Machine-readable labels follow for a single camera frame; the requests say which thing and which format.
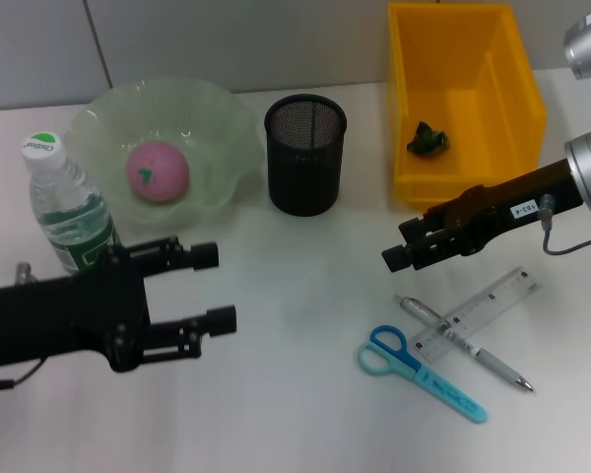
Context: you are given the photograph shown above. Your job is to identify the transparent plastic ruler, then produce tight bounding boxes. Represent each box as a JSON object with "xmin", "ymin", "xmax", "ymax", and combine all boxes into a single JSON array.
[{"xmin": 412, "ymin": 265, "xmax": 543, "ymax": 365}]

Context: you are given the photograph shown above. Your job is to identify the right gripper cable with plug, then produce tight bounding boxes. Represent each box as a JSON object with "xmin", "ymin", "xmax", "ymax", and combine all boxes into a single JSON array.
[{"xmin": 536, "ymin": 194, "xmax": 591, "ymax": 256}]

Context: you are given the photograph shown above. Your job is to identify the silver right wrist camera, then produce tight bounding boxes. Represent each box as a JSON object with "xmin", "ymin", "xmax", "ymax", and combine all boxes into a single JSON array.
[{"xmin": 562, "ymin": 7, "xmax": 591, "ymax": 81}]

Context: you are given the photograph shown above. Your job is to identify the green glass fruit plate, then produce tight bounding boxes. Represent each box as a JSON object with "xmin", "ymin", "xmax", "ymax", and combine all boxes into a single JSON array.
[{"xmin": 66, "ymin": 74, "xmax": 266, "ymax": 233}]

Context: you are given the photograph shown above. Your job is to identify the yellow plastic bin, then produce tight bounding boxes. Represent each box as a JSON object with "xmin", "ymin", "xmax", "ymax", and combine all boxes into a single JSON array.
[{"xmin": 386, "ymin": 2, "xmax": 548, "ymax": 207}]

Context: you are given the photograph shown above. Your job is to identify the pink peach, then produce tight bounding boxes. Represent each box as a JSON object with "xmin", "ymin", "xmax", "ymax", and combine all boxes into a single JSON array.
[{"xmin": 125, "ymin": 141, "xmax": 191, "ymax": 204}]

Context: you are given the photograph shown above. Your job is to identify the left gripper cable with plug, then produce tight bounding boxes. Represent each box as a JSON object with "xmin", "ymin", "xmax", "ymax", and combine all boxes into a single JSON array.
[{"xmin": 0, "ymin": 262, "xmax": 45, "ymax": 393}]

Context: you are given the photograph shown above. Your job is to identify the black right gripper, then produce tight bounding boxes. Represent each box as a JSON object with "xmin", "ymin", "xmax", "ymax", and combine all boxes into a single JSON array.
[{"xmin": 380, "ymin": 159, "xmax": 586, "ymax": 273}]

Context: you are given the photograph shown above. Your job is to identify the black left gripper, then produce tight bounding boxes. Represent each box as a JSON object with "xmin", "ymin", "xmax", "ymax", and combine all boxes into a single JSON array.
[{"xmin": 0, "ymin": 236, "xmax": 239, "ymax": 373}]

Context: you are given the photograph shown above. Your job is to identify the grey ballpoint pen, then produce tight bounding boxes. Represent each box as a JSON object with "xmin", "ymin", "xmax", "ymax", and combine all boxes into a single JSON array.
[{"xmin": 392, "ymin": 293, "xmax": 536, "ymax": 394}]

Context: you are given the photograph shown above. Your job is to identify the green plastic wrapper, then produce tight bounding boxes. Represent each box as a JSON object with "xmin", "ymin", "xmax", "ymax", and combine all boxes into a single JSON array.
[{"xmin": 406, "ymin": 118, "xmax": 452, "ymax": 158}]

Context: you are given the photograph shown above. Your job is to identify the blue scissors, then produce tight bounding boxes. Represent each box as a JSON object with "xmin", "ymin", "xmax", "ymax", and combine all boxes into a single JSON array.
[{"xmin": 357, "ymin": 323, "xmax": 489, "ymax": 425}]

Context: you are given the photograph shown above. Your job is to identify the gripper cable with plug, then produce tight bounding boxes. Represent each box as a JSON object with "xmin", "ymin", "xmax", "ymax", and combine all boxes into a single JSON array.
[
  {"xmin": 0, "ymin": 262, "xmax": 45, "ymax": 393},
  {"xmin": 536, "ymin": 194, "xmax": 591, "ymax": 256}
]

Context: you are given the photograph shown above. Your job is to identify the black mesh pen cup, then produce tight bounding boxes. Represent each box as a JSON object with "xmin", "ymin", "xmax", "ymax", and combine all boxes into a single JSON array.
[{"xmin": 263, "ymin": 93, "xmax": 349, "ymax": 217}]

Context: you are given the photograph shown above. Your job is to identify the clear green-label water bottle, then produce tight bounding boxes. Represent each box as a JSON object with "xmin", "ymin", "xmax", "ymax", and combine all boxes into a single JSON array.
[{"xmin": 20, "ymin": 131, "xmax": 123, "ymax": 277}]

